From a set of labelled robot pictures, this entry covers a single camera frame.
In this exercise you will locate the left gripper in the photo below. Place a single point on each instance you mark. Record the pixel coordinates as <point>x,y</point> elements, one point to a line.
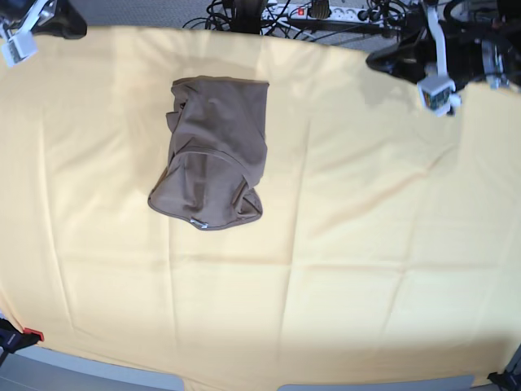
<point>476,52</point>

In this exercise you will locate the brown T-shirt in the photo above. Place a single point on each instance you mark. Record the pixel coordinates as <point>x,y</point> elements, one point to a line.
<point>217,153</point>

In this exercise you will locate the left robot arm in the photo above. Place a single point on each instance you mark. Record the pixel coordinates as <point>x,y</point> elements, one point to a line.
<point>488,12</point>

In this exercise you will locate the white power strip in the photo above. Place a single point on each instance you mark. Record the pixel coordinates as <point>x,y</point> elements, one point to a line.
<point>299,15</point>

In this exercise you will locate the black stand behind table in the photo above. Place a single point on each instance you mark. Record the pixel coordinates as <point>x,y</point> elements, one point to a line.
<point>247,16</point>

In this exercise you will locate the yellow tablecloth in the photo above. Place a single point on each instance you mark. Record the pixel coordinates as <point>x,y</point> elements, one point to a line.
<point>389,247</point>

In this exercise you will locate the black red clamp left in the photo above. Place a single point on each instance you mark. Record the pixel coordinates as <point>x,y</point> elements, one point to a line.
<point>13,339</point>

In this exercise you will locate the black clamp right corner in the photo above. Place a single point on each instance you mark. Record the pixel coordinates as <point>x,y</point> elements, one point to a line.
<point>509,379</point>

